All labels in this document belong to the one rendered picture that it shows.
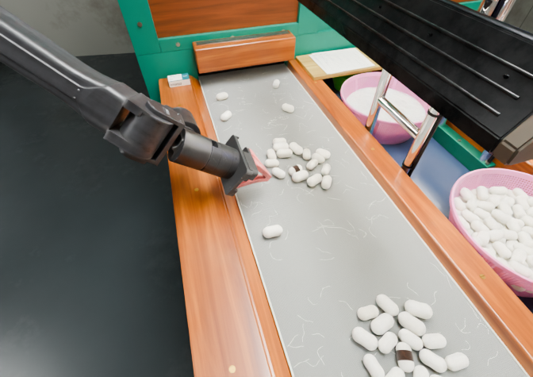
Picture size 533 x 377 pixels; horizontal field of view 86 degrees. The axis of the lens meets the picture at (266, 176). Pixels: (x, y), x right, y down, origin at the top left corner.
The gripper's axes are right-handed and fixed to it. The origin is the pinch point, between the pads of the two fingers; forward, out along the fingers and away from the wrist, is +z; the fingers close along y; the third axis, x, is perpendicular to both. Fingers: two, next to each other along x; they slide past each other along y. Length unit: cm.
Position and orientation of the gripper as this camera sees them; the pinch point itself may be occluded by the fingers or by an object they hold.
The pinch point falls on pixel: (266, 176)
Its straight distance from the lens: 57.1
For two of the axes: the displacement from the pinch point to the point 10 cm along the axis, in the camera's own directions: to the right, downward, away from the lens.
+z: 7.2, 2.6, 6.4
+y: -3.1, -7.1, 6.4
